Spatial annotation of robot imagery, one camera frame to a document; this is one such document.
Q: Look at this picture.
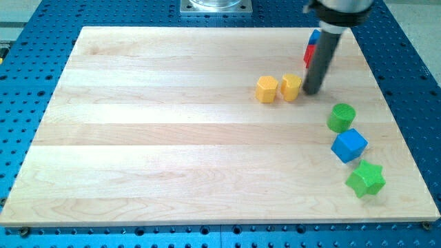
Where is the blue cube block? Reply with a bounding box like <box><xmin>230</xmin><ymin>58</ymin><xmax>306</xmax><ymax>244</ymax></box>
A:
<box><xmin>331</xmin><ymin>128</ymin><xmax>368</xmax><ymax>163</ymax></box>

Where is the yellow hexagon block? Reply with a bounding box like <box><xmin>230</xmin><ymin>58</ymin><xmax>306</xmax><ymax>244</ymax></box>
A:
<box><xmin>255</xmin><ymin>76</ymin><xmax>278</xmax><ymax>103</ymax></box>

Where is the blue block behind rod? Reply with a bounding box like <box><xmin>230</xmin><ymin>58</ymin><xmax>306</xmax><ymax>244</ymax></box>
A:
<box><xmin>308</xmin><ymin>29</ymin><xmax>321</xmax><ymax>45</ymax></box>

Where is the red block behind rod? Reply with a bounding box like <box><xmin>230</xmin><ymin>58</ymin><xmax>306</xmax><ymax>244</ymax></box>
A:
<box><xmin>303</xmin><ymin>44</ymin><xmax>316</xmax><ymax>68</ymax></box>

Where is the green cylinder block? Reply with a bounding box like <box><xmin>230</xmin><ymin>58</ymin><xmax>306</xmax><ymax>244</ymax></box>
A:
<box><xmin>327</xmin><ymin>103</ymin><xmax>356</xmax><ymax>133</ymax></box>

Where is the light wooden board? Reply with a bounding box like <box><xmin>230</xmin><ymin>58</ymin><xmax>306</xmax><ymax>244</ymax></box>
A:
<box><xmin>1</xmin><ymin>26</ymin><xmax>440</xmax><ymax>227</ymax></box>

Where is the yellow heart block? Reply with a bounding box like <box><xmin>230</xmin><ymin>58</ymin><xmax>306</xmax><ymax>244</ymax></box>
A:
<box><xmin>280</xmin><ymin>74</ymin><xmax>302</xmax><ymax>102</ymax></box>

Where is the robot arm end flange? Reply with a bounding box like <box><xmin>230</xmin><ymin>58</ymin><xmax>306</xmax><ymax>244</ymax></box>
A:
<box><xmin>302</xmin><ymin>0</ymin><xmax>373</xmax><ymax>34</ymax></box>

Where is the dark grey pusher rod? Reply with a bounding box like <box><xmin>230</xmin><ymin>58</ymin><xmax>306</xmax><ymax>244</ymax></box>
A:
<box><xmin>302</xmin><ymin>30</ymin><xmax>341</xmax><ymax>95</ymax></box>

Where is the green star block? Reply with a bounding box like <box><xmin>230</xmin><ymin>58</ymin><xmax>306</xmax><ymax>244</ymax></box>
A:
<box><xmin>345</xmin><ymin>159</ymin><xmax>386</xmax><ymax>198</ymax></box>

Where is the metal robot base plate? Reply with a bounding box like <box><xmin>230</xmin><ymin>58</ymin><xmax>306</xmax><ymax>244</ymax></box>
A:
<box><xmin>180</xmin><ymin>0</ymin><xmax>253</xmax><ymax>14</ymax></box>

